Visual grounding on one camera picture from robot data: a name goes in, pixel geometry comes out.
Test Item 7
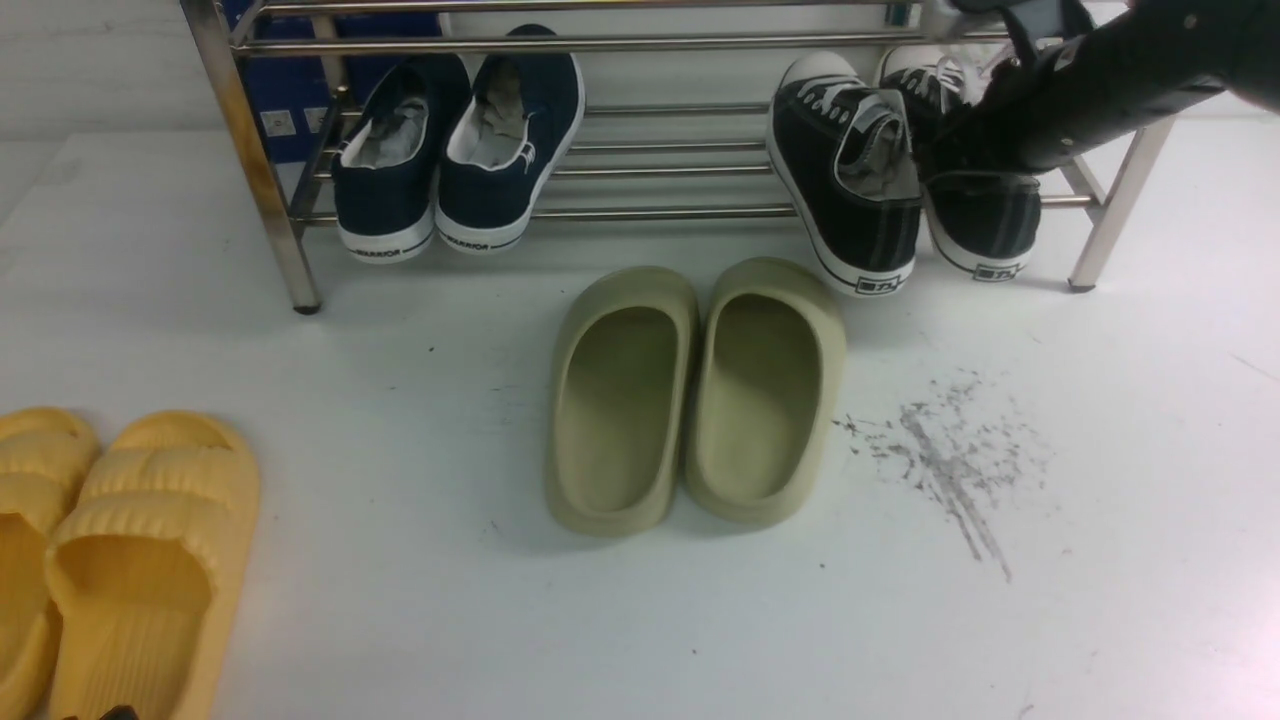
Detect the navy canvas shoe left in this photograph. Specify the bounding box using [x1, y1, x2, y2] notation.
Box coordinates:
[332, 54, 471, 265]

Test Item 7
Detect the black canvas sneaker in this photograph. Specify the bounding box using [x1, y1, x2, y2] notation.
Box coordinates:
[765, 51, 923, 299]
[876, 45, 1042, 283]

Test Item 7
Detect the navy canvas shoe right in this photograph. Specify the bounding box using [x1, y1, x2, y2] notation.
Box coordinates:
[435, 53, 586, 254]

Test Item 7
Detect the stainless steel shoe rack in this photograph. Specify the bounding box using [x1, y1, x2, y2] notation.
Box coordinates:
[182, 1, 1171, 315]

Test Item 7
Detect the blue box behind rack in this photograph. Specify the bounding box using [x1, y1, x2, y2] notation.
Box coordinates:
[223, 1, 444, 164]

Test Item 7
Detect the olive green slipper left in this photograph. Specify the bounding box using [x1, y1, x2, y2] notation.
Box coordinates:
[544, 266, 701, 538]

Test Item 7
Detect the olive green slipper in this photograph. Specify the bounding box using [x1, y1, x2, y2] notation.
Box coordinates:
[684, 258, 847, 528]
[544, 266, 701, 538]

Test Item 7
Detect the yellow slide sandal right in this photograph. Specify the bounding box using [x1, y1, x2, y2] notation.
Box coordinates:
[45, 410, 261, 719]

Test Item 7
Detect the olive green slipper right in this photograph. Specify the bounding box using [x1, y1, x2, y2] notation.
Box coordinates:
[684, 258, 847, 528]

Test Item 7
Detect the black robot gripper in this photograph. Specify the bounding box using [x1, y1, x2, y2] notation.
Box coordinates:
[918, 1, 1236, 182]

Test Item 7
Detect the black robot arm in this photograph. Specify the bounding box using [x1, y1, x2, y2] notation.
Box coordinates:
[918, 1, 1279, 182]

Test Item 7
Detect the yellow slide sandal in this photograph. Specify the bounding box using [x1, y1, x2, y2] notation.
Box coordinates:
[45, 410, 261, 719]
[1, 407, 100, 719]

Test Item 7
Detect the navy canvas shoe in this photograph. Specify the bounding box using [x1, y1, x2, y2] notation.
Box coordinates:
[435, 53, 586, 254]
[332, 54, 471, 265]

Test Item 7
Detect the yellow slide sandal left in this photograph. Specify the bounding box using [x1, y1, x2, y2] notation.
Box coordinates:
[1, 407, 100, 719]

